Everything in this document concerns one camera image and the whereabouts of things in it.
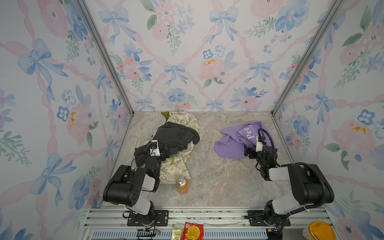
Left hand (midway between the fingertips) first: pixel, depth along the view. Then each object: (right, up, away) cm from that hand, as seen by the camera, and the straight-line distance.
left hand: (158, 143), depth 88 cm
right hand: (+58, -1, +6) cm, 58 cm away
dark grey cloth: (+7, +3, +7) cm, 11 cm away
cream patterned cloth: (+10, -13, +1) cm, 17 cm away
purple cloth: (+50, +1, +15) cm, 52 cm away
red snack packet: (+21, -39, -18) cm, 48 cm away
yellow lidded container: (+74, -34, -25) cm, 85 cm away
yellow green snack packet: (+13, -40, -19) cm, 46 cm away
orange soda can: (+16, -19, -14) cm, 28 cm away
